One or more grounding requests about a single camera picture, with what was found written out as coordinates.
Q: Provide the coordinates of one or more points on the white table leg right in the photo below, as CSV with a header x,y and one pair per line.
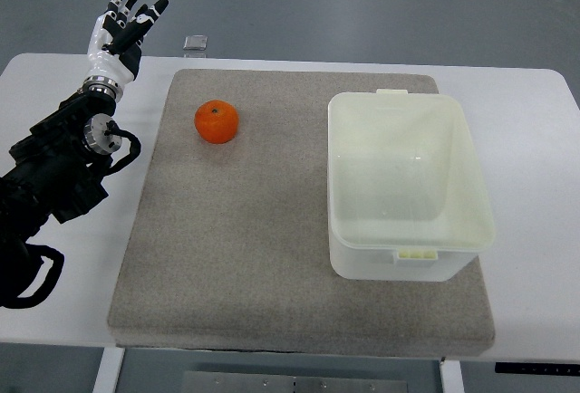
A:
x,y
451,376

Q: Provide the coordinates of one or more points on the orange fruit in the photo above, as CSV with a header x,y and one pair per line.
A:
x,y
216,121

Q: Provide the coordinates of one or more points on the black table control panel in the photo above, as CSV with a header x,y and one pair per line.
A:
x,y
535,368

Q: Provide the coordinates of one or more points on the white table leg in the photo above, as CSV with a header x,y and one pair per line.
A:
x,y
451,376
109,370

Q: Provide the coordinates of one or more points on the white table leg left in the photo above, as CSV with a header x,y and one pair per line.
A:
x,y
109,370

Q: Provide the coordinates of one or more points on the small clear floor object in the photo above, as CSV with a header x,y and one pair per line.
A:
x,y
195,43

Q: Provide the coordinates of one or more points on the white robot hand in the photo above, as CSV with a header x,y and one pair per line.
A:
x,y
123,35

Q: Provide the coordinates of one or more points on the grey felt mat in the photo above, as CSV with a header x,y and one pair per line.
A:
x,y
229,248

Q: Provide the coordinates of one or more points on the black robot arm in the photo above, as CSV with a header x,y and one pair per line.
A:
x,y
59,167

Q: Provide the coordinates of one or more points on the grey metal base plate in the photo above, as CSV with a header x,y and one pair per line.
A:
x,y
205,381

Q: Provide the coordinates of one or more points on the white plastic box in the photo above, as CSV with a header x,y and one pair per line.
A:
x,y
407,200

